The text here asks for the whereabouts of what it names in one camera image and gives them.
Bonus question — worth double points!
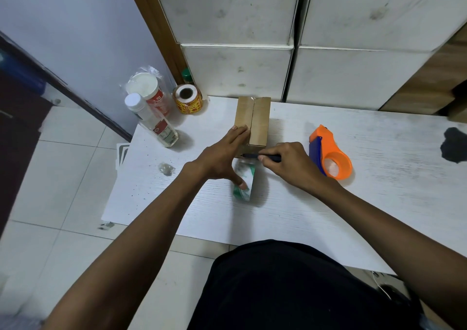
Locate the person's right hand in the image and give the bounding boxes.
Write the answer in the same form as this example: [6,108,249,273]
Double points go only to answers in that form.
[257,142,339,196]

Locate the person's left hand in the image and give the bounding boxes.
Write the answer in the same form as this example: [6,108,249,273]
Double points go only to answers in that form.
[183,125,252,192]

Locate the black pen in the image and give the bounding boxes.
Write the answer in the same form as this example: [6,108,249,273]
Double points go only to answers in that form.
[241,153,282,163]

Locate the brown cardboard box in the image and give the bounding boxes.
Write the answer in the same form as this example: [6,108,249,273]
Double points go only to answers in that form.
[233,96,271,159]

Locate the person's right forearm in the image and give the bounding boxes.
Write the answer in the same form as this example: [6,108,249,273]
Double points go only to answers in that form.
[321,177,467,330]

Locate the person's left forearm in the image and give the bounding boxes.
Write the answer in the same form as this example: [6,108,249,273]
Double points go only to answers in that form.
[42,164,209,330]

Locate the green and white tape roll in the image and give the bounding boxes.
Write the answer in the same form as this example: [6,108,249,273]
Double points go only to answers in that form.
[233,159,257,202]

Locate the orange tape dispenser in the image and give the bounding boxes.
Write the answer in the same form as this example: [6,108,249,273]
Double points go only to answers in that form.
[309,124,353,181]

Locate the yellow and red label roll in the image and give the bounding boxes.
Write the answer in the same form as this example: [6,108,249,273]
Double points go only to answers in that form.
[172,83,204,115]

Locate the large white box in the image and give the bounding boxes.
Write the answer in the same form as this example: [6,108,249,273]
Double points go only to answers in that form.
[150,0,303,48]
[301,0,467,53]
[181,44,295,102]

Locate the clear bottle with white cap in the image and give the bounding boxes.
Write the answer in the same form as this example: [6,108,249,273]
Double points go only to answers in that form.
[124,92,180,148]

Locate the white papers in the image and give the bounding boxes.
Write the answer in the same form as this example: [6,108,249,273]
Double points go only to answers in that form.
[116,142,131,170]

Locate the person's black shirt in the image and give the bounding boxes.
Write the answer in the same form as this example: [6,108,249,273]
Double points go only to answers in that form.
[187,239,425,330]

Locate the white-lidded jar in plastic bag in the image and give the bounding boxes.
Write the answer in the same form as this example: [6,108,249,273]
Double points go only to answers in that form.
[121,66,173,118]

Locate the light wooden furniture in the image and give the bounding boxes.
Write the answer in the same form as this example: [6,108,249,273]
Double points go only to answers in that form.
[379,23,467,123]

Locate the white cable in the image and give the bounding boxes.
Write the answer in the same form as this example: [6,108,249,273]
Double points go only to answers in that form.
[371,271,392,300]

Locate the brown wooden post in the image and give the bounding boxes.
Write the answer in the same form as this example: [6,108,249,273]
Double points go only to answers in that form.
[122,0,187,84]

